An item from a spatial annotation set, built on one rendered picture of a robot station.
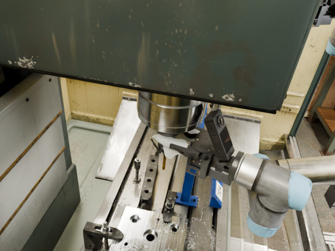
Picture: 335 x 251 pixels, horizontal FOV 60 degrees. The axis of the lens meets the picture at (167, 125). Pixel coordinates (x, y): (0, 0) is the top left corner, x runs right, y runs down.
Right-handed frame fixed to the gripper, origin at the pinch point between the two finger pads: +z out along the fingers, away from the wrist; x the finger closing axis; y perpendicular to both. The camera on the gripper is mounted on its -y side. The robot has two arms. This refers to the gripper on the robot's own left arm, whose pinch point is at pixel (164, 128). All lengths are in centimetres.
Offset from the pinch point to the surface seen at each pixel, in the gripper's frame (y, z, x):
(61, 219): 72, 46, 0
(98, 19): -28.9, 6.4, -15.2
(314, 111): 127, -54, 280
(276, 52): -28.2, -20.5, -6.5
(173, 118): -9.4, -5.1, -6.8
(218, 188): 48, -12, 35
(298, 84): 28, -26, 113
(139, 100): -10.2, 3.4, -6.6
